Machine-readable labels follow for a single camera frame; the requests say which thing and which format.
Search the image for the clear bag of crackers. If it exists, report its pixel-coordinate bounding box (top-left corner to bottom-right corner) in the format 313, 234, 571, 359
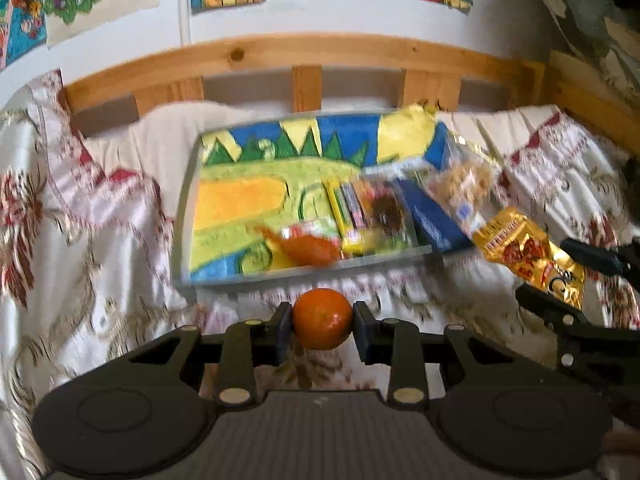
416, 132, 501, 235

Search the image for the wooden bed headboard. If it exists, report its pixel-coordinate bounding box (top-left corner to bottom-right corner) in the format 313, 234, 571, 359
65, 32, 639, 154

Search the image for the mermaid girl drawing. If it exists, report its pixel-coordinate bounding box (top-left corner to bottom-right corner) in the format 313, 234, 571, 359
0, 0, 47, 70

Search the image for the dark jelly snack pack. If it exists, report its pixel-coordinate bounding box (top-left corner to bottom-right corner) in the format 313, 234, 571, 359
356, 177, 416, 252

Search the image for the grey tray with dinosaur drawing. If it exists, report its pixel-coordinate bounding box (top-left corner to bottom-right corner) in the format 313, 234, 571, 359
171, 105, 450, 288

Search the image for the floral satin bed cover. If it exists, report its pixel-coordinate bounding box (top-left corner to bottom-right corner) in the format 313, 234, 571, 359
1, 70, 639, 479

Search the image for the dark blue snack box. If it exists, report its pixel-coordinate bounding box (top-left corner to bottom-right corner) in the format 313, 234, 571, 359
396, 179, 472, 252

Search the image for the orange snack packet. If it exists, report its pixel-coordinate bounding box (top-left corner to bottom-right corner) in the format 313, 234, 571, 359
254, 226, 343, 266

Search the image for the gold foil snack bag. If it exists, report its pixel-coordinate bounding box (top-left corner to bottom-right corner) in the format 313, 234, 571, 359
472, 207, 586, 310

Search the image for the orange tangerine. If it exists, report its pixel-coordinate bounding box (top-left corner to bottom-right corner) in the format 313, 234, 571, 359
292, 288, 354, 350

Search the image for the white wall pipe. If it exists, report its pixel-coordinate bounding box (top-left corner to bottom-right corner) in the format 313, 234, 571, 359
177, 0, 191, 47

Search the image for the camouflage fabric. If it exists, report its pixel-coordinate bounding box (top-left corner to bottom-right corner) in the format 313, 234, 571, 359
541, 0, 639, 107

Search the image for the yellow green candy pack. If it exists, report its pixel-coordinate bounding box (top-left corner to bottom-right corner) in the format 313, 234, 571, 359
323, 178, 378, 256

